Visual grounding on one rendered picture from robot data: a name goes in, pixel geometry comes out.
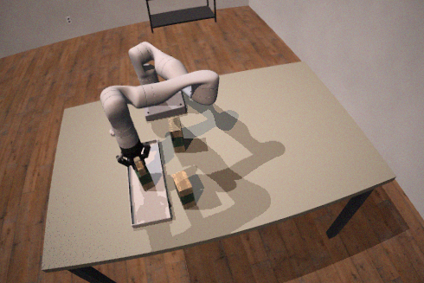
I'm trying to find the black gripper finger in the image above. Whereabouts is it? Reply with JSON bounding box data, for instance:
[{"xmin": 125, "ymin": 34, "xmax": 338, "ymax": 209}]
[
  {"xmin": 136, "ymin": 142, "xmax": 151, "ymax": 167},
  {"xmin": 116, "ymin": 153, "xmax": 138, "ymax": 170}
]

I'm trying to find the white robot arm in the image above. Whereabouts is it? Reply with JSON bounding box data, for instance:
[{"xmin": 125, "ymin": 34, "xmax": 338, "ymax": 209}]
[{"xmin": 100, "ymin": 42, "xmax": 219, "ymax": 149}]

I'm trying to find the tan rectangular box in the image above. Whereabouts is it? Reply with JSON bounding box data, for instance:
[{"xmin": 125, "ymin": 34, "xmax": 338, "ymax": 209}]
[
  {"xmin": 172, "ymin": 170, "xmax": 196, "ymax": 209},
  {"xmin": 169, "ymin": 117, "xmax": 185, "ymax": 153},
  {"xmin": 134, "ymin": 157, "xmax": 155, "ymax": 191}
]

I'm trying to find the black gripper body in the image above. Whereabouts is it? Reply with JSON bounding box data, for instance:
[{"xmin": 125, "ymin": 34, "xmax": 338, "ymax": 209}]
[{"xmin": 119, "ymin": 139, "xmax": 144, "ymax": 159}]

